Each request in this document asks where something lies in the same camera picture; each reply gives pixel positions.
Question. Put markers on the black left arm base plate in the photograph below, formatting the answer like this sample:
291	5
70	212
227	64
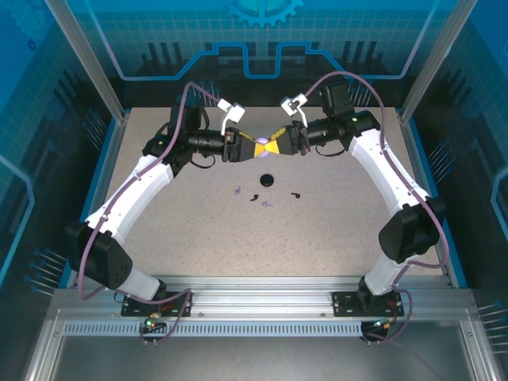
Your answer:
133	306

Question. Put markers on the purple earbud charging case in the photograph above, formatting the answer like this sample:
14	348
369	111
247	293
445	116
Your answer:
262	140

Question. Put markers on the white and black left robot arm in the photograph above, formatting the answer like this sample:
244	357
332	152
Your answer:
131	190

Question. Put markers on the aluminium frame post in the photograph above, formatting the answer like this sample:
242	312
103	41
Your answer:
91	59
433	59

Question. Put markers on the aluminium mounting rail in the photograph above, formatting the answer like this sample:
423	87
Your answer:
262	301

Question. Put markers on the small connector with green light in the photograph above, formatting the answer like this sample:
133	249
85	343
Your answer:
383	323
151	322

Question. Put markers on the black earbud charging case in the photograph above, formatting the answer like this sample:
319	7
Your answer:
267	180

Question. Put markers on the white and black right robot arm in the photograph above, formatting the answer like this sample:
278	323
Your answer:
381	166

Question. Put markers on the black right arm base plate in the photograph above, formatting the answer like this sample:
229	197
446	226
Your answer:
345	305

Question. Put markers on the aluminium side rail blue edge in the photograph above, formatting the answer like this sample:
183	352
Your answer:
414	158
109	158

